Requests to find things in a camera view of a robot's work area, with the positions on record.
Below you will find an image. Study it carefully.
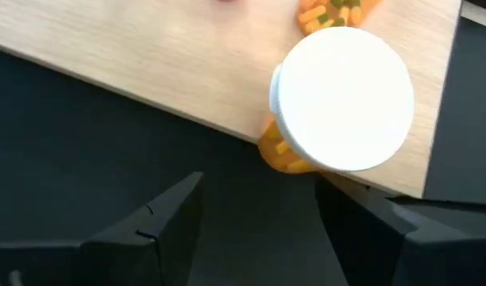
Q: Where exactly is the orange pill bottle white cap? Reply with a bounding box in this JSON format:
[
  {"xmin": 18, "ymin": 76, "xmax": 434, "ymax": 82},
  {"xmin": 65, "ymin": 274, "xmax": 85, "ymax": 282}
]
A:
[
  {"xmin": 257, "ymin": 25, "xmax": 415, "ymax": 175},
  {"xmin": 296, "ymin": 0, "xmax": 383, "ymax": 37}
]

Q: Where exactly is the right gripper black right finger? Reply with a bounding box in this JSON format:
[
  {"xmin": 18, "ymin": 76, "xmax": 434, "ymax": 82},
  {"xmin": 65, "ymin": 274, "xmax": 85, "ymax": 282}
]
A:
[{"xmin": 314, "ymin": 174, "xmax": 419, "ymax": 286}]

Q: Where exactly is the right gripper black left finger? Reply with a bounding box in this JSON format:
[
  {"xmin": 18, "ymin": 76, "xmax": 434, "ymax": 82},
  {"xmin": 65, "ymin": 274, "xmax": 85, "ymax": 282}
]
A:
[{"xmin": 80, "ymin": 171, "xmax": 206, "ymax": 286}]

